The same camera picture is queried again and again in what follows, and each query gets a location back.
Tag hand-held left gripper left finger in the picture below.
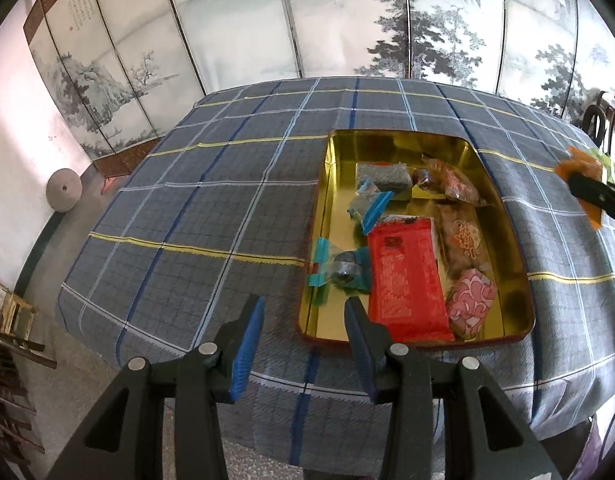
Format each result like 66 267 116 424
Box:
47 294 266 480

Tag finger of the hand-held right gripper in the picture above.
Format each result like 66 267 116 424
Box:
567 171 615 233

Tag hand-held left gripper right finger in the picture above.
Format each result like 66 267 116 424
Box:
344 296 563 480

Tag orange snack packet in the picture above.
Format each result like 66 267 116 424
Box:
555 146 608 231

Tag red snack packet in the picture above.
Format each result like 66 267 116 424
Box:
366 215 457 343

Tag teal dark ball candy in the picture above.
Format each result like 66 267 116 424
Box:
307 239 372 295

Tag pink patterned packet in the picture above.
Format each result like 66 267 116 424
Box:
446 268 498 337

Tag blue candy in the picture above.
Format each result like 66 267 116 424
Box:
347 180 394 233

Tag large clear bag orange nuts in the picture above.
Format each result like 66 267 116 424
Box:
436 203 493 281

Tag small clear bag orange balls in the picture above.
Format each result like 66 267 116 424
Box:
421 156 488 207

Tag clear packet dark snack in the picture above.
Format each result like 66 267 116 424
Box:
356 161 413 202

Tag red tin box gold inside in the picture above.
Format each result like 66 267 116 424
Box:
297 129 535 347

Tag dark wooden chair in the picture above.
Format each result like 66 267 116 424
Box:
581 89 615 171

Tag blue plaid tablecloth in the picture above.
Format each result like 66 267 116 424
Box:
57 76 615 463

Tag grey round disc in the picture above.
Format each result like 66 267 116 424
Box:
46 167 83 213

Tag dark wooden furniture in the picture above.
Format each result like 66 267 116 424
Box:
0 340 48 471

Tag painted folding screen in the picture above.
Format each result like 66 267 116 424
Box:
23 0 615 176

